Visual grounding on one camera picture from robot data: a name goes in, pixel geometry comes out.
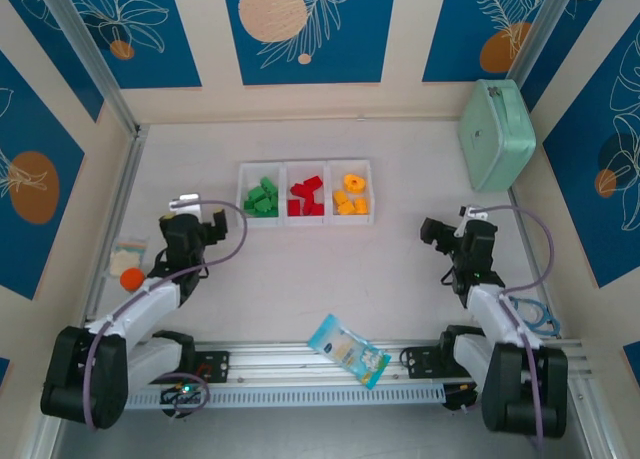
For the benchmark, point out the long green lego brick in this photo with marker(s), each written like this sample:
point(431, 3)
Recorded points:
point(262, 207)

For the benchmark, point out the white three-compartment tray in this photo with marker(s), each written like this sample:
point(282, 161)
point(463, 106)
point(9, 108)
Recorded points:
point(282, 221)

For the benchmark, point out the red lego brick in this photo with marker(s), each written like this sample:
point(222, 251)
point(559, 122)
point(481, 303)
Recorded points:
point(299, 189)
point(295, 208)
point(318, 209)
point(312, 181)
point(307, 202)

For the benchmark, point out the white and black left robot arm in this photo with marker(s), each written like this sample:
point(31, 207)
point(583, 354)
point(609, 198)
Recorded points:
point(135, 309)

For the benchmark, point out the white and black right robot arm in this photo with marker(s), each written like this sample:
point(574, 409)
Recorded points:
point(505, 314)

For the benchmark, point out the orange ball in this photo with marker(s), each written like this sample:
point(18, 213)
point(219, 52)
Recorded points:
point(132, 280)

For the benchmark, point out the blue stethoscope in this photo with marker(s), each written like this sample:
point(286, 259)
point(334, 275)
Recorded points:
point(542, 321)

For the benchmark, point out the mint green zip case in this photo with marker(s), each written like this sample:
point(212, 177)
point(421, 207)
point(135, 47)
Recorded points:
point(495, 139)

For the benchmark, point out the yellow round lego piece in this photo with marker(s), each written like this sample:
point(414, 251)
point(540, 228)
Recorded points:
point(361, 186)

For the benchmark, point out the black controller board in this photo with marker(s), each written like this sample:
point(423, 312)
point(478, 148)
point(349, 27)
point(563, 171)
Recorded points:
point(182, 398)
point(457, 401)

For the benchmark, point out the light blue wipes packet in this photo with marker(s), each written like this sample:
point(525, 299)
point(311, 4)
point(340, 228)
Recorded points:
point(345, 351)

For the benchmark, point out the aluminium side rail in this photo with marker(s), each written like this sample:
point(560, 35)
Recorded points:
point(125, 189)
point(530, 249)

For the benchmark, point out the blue floral wall poster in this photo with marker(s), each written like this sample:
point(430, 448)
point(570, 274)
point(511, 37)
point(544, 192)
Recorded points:
point(450, 39)
point(560, 39)
point(165, 39)
point(350, 39)
point(30, 129)
point(50, 44)
point(600, 204)

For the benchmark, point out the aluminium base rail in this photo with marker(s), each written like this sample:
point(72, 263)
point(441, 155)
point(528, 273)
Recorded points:
point(270, 359)

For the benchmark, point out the aluminium corner post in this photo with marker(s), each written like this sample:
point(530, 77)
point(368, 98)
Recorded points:
point(90, 54)
point(540, 34)

